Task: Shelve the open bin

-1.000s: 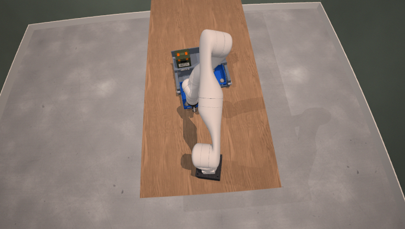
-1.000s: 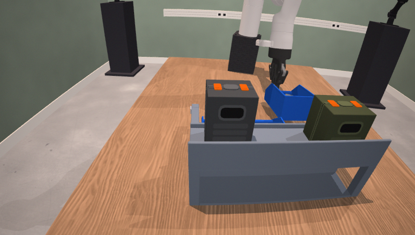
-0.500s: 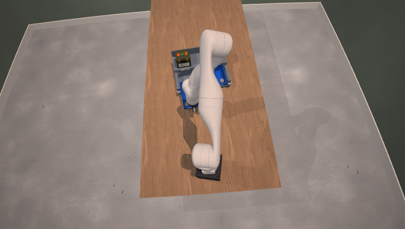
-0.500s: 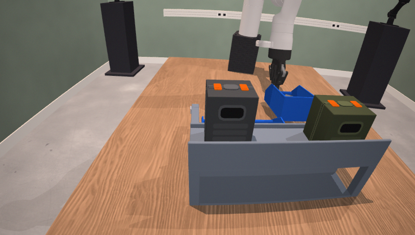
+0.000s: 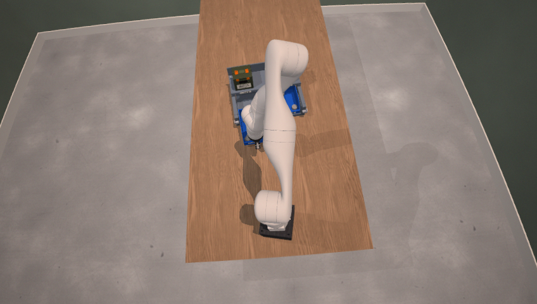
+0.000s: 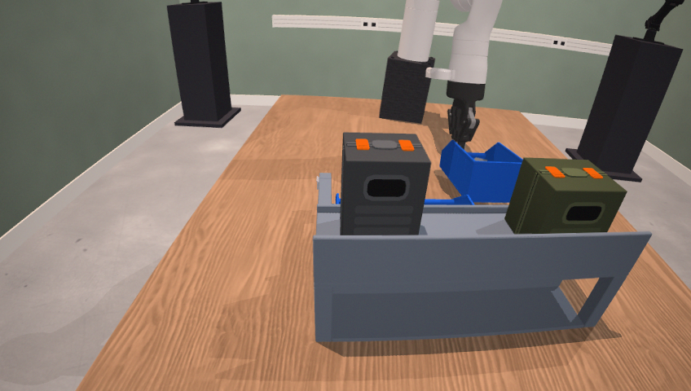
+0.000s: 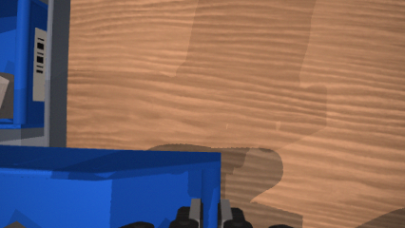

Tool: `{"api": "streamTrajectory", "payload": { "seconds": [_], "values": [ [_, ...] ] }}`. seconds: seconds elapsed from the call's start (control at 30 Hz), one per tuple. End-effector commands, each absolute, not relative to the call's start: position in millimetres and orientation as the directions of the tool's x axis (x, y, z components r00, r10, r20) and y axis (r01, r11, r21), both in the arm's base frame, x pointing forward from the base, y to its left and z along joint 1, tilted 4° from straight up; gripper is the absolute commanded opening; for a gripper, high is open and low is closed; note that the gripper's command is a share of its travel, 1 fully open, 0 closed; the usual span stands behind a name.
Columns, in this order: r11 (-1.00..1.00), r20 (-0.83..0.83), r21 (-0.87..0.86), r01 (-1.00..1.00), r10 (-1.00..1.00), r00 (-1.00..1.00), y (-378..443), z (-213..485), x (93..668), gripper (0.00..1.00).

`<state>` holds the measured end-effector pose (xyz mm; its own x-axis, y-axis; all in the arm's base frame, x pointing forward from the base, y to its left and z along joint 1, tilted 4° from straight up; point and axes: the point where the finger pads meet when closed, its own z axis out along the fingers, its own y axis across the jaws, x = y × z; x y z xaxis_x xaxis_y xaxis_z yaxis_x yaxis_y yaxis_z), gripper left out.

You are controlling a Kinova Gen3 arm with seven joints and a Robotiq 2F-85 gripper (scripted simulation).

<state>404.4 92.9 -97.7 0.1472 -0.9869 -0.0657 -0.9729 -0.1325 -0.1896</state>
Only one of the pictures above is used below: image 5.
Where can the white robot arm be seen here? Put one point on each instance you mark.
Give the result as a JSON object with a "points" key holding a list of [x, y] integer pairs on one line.
{"points": [[269, 116]]}

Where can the olive green case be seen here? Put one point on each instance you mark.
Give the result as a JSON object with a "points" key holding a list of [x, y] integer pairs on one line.
{"points": [[242, 77]]}

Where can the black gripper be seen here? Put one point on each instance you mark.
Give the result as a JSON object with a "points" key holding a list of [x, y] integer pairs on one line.
{"points": [[257, 143]]}

